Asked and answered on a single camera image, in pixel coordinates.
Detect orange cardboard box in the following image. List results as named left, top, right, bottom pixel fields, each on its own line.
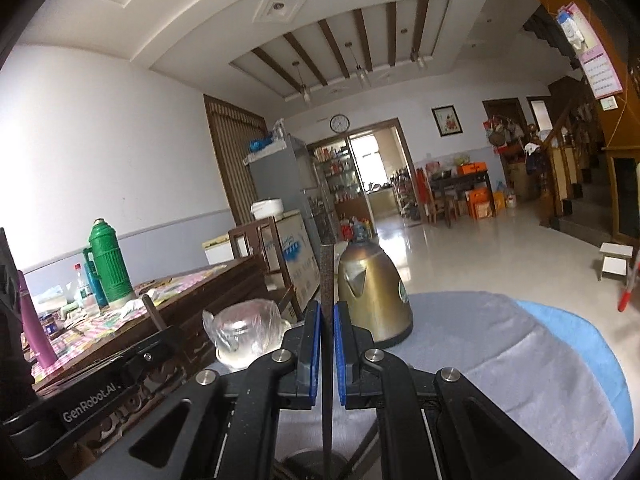
left=466, top=187, right=496, bottom=219

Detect dark grey utensil holder cup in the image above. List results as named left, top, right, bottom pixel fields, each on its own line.
left=274, top=450, right=351, bottom=480

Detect grey tablecloth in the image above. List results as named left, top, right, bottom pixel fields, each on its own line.
left=215, top=291, right=631, bottom=480

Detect carved wooden sideboard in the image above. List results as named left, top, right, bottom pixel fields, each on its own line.
left=30, top=252, right=281, bottom=480

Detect red plastic chair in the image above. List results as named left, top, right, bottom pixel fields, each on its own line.
left=618, top=250, right=640, bottom=313

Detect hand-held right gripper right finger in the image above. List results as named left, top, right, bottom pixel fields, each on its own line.
left=334, top=301, right=576, bottom=480

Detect framed wall picture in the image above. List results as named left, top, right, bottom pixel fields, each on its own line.
left=431, top=105, right=460, bottom=138

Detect white crumpled cloth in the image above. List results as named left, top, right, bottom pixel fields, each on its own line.
left=120, top=297, right=151, bottom=319

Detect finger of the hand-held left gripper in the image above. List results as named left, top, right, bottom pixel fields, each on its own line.
left=116, top=325, right=187, bottom=392

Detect pendant lamp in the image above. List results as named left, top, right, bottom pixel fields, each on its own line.
left=292, top=61, right=313, bottom=106
left=345, top=42, right=369, bottom=88
left=410, top=20, right=427, bottom=69

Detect grey refrigerator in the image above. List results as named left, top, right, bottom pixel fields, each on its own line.
left=244, top=135, right=341, bottom=261

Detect white step stool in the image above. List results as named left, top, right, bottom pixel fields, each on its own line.
left=598, top=242, right=633, bottom=281

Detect clear plastic bag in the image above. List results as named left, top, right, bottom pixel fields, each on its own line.
left=202, top=299, right=292, bottom=367

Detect wooden chair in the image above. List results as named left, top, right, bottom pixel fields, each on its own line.
left=228, top=216, right=321, bottom=321

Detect single dark metal chopstick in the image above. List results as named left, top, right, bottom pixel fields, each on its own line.
left=141, top=294, right=170, bottom=335
left=320, top=242, right=335, bottom=480

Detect clear red-capped water bottle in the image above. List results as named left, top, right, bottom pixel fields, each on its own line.
left=74, top=262, right=98, bottom=311

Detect brown striped door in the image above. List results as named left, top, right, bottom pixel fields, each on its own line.
left=203, top=95, right=271, bottom=226

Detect gold electric kettle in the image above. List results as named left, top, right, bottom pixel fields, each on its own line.
left=337, top=240, right=414, bottom=346

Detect purple vacuum flask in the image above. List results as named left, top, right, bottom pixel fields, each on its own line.
left=16, top=270, right=59, bottom=367

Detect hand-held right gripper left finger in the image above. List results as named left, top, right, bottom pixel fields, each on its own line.
left=127, top=300, right=322, bottom=480

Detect blue items on refrigerator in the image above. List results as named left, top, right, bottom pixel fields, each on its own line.
left=247, top=132, right=281, bottom=154

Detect teal bottle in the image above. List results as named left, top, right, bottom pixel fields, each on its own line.
left=84, top=259, right=110, bottom=309

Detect colourful printed table mat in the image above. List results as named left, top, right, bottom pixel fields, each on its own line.
left=30, top=265, right=228, bottom=376

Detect green thermos flask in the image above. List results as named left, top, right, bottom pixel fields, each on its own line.
left=82, top=218, right=136, bottom=311

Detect white pot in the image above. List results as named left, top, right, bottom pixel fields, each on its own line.
left=250, top=198, right=285, bottom=220

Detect shelf of goods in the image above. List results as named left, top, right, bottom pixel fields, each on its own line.
left=312, top=142, right=361, bottom=206

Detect pink wall calendar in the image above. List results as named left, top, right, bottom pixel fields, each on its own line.
left=556, top=2, right=624, bottom=100

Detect dark wooden side table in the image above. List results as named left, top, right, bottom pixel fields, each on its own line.
left=427, top=170, right=493, bottom=226

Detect white chest freezer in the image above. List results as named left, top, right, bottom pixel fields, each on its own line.
left=202, top=209, right=321, bottom=311

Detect blue tablecloth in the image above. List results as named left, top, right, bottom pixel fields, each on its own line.
left=515, top=300, right=635, bottom=456

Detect wooden stair railing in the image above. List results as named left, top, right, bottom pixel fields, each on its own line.
left=537, top=110, right=608, bottom=231

